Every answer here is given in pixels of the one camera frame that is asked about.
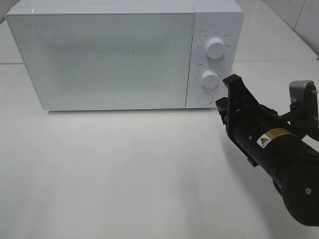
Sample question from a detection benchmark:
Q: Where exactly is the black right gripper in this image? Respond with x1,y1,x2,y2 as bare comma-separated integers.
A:
216,74,304,174

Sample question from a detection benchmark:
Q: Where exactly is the round white door button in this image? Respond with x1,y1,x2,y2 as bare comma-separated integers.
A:
198,93,213,105

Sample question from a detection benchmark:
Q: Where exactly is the white microwave knob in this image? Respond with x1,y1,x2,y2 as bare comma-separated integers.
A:
201,70,219,89
205,36,225,59

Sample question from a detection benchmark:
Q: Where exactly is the white microwave door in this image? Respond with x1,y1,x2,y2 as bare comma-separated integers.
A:
7,13,193,111

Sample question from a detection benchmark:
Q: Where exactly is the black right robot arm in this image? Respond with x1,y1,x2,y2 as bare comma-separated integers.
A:
216,74,319,227

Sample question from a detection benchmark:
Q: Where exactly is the white microwave oven body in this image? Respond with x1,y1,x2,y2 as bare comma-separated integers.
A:
5,0,244,111

